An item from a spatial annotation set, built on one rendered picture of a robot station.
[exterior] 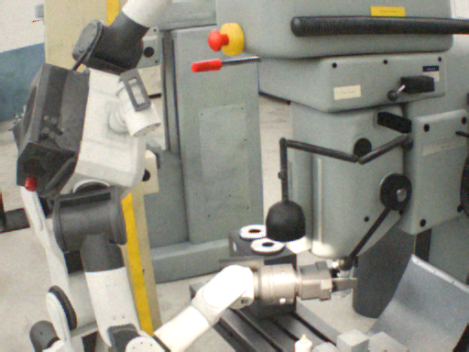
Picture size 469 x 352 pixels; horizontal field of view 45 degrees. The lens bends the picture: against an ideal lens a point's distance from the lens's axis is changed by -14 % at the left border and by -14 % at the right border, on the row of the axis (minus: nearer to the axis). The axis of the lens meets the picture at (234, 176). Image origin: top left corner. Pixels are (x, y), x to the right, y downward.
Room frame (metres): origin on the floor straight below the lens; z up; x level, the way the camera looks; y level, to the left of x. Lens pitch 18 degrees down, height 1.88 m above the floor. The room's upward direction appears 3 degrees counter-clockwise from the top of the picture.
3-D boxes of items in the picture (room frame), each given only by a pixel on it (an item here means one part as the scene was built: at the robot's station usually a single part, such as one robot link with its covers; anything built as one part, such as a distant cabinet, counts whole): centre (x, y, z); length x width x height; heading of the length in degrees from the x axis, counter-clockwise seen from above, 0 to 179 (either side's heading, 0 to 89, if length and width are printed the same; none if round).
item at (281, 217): (1.05, -0.08, 1.44); 0.07 x 0.07 x 0.06
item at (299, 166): (1.14, -0.12, 1.44); 0.04 x 0.04 x 0.21; 25
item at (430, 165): (1.26, -0.40, 1.47); 0.24 x 0.19 x 0.26; 25
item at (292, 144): (0.98, -0.15, 1.58); 0.17 x 0.01 x 0.01; 42
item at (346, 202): (1.19, -0.22, 1.47); 0.21 x 0.19 x 0.32; 25
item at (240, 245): (1.61, -0.06, 1.06); 0.22 x 0.12 x 0.20; 18
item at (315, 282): (1.18, -0.13, 1.23); 0.13 x 0.12 x 0.10; 0
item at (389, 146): (0.98, -0.25, 1.58); 0.17 x 0.01 x 0.01; 137
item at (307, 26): (1.07, -0.31, 1.79); 0.45 x 0.04 x 0.04; 115
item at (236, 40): (1.09, -0.01, 1.76); 0.06 x 0.02 x 0.06; 25
